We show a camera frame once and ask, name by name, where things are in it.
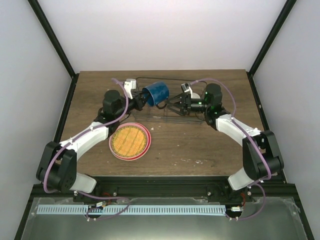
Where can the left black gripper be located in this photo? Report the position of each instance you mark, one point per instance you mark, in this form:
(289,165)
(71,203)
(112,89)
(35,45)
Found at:
(140,102)

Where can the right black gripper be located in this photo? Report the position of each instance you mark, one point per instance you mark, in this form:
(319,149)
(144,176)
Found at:
(182,97)

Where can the dark blue mug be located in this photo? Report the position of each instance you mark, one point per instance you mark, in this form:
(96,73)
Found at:
(159,92)

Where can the black wire dish rack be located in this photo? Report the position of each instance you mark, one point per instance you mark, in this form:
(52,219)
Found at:
(163,114)

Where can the pink red plate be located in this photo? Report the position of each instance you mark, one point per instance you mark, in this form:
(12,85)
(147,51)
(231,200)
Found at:
(149,139)

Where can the orange woven plate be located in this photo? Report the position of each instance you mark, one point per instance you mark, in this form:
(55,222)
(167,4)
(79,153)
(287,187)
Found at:
(128,141)

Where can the white bowl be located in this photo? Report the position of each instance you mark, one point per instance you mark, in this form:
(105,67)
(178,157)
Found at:
(195,96)

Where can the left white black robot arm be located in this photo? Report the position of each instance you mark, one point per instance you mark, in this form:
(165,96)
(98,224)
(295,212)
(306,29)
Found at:
(58,166)

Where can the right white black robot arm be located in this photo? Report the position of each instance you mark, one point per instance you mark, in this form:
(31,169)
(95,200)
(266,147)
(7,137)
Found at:
(261,156)

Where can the light blue slotted strip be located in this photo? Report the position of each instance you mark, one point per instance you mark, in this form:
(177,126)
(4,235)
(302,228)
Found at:
(199,210)

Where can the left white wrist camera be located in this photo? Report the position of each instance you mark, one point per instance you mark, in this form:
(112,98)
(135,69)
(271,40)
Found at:
(129,85)

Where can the black aluminium frame rail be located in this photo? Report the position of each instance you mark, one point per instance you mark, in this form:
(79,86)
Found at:
(212,188)

